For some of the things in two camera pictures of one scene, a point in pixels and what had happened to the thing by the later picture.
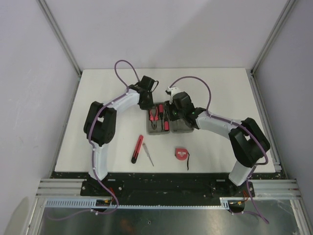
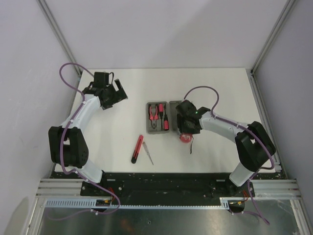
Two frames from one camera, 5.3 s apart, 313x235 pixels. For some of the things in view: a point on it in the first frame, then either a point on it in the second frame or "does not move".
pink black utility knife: (137, 149) does not move
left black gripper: (149, 105) -> (119, 96)
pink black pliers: (153, 119) does not move
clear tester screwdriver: (145, 147) does not move
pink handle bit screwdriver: (161, 110) does not move
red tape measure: (182, 154) -> (186, 137)
